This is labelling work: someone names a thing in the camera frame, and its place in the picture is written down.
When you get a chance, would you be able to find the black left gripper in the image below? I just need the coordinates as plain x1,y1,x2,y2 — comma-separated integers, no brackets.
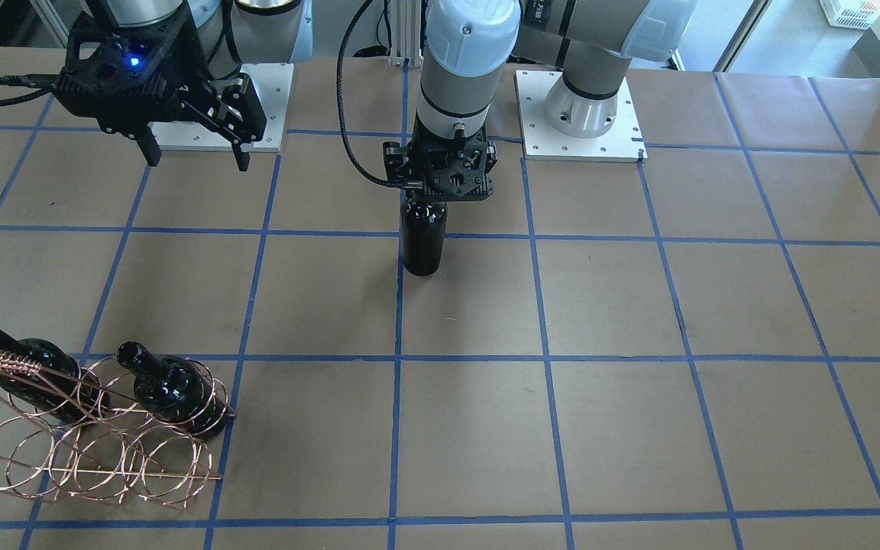
383,128,498,202

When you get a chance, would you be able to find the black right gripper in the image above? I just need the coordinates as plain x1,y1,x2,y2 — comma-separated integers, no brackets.
53,14,266,172

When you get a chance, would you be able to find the dark wine bottle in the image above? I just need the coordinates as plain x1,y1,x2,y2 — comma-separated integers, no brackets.
116,341,227,439
0,328,111,424
400,197,448,277

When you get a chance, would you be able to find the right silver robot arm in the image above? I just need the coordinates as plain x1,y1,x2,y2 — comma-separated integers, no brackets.
53,1,313,171

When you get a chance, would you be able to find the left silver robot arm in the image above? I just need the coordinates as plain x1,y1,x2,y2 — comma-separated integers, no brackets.
343,1,696,203

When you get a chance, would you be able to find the dark wine bottle in basket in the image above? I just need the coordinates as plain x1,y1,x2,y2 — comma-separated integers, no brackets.
116,341,227,439

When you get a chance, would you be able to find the white plastic crate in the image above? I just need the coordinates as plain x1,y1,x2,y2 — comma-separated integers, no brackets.
818,0,880,31

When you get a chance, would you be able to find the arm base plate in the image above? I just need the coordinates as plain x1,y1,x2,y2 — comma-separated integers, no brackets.
146,63,295,153
516,70,649,163

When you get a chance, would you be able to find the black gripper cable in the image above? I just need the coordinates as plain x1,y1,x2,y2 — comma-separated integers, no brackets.
336,0,410,189

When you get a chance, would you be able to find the aluminium frame post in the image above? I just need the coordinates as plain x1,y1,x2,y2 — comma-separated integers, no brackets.
387,1,429,70

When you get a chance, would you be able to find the copper wire wine basket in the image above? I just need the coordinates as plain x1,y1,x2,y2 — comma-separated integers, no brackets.
0,357,221,510

